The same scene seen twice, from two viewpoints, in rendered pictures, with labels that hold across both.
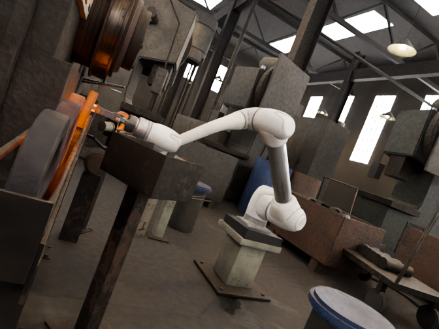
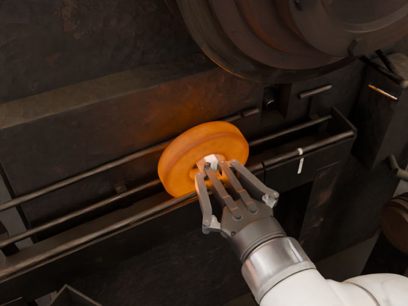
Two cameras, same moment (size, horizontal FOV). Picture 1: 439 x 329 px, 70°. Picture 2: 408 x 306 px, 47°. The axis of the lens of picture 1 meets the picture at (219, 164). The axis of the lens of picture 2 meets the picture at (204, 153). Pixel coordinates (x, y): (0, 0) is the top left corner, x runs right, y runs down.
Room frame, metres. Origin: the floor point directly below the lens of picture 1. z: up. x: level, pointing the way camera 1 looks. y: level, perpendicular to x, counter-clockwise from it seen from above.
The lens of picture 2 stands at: (1.25, 0.05, 1.32)
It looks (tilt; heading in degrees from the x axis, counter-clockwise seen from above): 46 degrees down; 88
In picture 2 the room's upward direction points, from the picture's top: straight up
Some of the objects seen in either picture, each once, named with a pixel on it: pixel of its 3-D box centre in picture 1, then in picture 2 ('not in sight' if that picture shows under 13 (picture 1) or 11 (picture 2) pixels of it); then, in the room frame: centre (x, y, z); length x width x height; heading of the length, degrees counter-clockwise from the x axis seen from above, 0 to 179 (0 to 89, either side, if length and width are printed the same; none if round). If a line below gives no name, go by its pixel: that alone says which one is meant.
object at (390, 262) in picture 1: (388, 249); not in sight; (2.96, -1.77, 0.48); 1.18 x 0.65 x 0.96; 13
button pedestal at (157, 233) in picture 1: (170, 198); not in sight; (2.35, 0.25, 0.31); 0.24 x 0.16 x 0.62; 23
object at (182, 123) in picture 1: (191, 149); not in sight; (5.92, 0.58, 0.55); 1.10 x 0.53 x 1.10; 43
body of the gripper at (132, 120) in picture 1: (125, 121); (250, 227); (1.33, 0.44, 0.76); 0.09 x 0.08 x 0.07; 114
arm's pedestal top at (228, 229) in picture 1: (248, 235); not in sight; (2.04, -0.35, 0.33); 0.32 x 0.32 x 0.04; 28
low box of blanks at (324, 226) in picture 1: (322, 232); not in sight; (3.55, -1.36, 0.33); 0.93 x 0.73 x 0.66; 30
